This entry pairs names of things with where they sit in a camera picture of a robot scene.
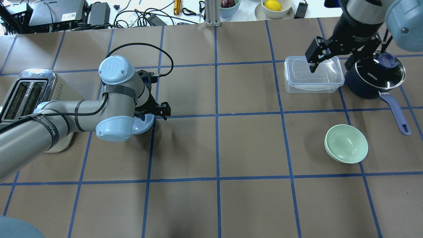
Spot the orange tool handle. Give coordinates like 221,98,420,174
173,0,182,16

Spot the blue bowl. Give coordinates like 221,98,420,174
131,114,155,135

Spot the green bowl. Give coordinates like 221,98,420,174
324,124,368,164

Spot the yellow lemon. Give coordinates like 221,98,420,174
263,0,283,12

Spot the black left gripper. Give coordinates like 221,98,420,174
134,70,171,120

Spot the bowl with red fruit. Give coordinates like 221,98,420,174
219,0,241,18

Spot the cream toaster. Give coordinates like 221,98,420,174
0,69,83,153

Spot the beige bowl on plate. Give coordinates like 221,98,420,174
255,0,294,20

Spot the dark blue saucepan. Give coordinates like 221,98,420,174
345,50,411,135

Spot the clear plastic food container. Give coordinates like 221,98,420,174
284,56,345,94

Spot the aluminium frame post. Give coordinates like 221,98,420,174
204,0,221,27

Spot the black power adapter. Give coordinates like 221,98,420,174
87,2,110,26

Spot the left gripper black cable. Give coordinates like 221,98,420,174
104,43,174,77

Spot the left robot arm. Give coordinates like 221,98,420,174
0,55,171,181

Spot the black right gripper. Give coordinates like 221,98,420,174
305,23,382,73

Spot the black electronics box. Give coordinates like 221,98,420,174
29,0,89,27

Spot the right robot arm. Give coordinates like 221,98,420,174
305,0,423,73

